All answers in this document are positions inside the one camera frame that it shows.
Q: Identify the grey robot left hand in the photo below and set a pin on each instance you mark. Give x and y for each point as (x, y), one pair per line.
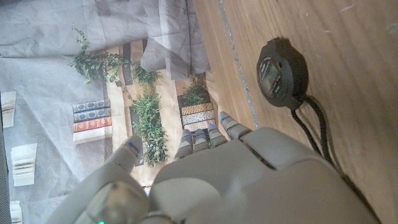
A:
(248, 186)

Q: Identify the printed fabric backdrop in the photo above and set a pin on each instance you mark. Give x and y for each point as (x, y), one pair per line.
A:
(62, 77)

